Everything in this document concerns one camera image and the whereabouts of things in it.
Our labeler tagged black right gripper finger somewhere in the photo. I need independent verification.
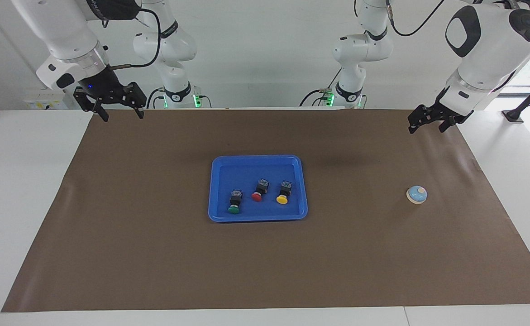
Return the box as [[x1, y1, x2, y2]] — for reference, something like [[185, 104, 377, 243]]
[[127, 81, 148, 120], [73, 85, 110, 122]]

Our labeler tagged light blue desk bell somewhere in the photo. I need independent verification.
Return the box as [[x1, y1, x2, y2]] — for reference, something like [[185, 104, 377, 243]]
[[406, 185, 428, 205]]

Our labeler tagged green push button switch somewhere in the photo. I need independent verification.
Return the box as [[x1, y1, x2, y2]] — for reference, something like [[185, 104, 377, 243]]
[[227, 190, 243, 215]]

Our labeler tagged red push button switch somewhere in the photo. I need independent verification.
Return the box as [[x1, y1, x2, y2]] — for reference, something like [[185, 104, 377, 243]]
[[251, 179, 271, 202]]

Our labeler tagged yellow push button switch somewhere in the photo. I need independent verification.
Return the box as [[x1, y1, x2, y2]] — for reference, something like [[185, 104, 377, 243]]
[[276, 180, 292, 205]]

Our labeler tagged blue plastic tray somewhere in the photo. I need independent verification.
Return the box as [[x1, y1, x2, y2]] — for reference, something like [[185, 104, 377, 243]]
[[208, 155, 309, 223]]

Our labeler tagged black angled stand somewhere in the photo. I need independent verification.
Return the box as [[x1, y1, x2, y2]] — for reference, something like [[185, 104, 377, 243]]
[[502, 72, 530, 124]]

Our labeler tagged brown paper table mat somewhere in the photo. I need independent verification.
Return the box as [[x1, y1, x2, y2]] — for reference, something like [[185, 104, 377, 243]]
[[1, 109, 530, 313]]

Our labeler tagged white wall socket box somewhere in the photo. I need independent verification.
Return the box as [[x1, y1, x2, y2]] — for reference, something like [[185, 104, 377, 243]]
[[24, 90, 77, 110]]

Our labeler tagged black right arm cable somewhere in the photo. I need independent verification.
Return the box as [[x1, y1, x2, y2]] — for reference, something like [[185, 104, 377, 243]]
[[102, 8, 161, 69]]

